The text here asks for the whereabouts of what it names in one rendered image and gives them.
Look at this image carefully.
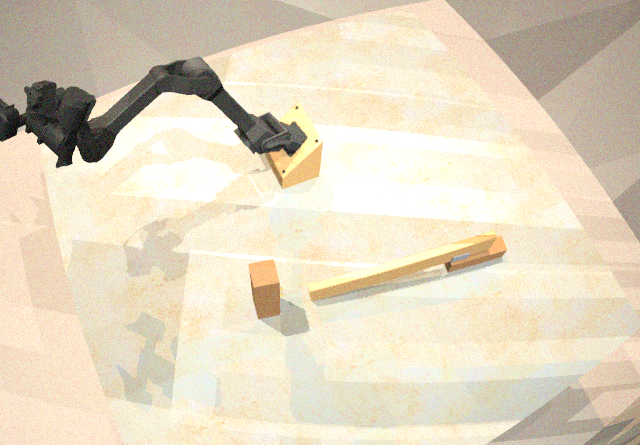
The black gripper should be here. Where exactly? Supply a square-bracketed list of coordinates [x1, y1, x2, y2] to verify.
[0, 87, 66, 145]

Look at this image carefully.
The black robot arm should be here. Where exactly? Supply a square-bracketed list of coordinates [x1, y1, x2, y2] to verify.
[25, 57, 308, 168]

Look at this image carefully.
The long wooden rail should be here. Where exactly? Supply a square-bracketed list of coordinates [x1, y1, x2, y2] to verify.
[307, 230, 497, 302]

